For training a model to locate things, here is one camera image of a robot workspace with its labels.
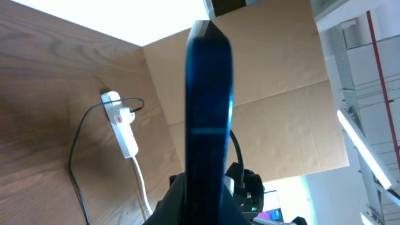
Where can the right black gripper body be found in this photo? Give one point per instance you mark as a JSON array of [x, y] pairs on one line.
[[248, 190]]

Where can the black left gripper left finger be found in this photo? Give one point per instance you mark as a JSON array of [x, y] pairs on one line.
[[169, 210]]

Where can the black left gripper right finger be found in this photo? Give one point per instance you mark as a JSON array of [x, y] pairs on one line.
[[229, 212]]

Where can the blue Samsung Galaxy smartphone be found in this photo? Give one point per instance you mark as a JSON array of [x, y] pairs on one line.
[[208, 113]]

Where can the white charger plug adapter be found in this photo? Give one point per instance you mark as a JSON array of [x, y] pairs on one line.
[[124, 116]]

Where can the brown cardboard panel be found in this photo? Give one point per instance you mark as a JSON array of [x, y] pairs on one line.
[[284, 118]]

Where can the white power strip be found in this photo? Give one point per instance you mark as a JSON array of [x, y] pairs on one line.
[[124, 134]]

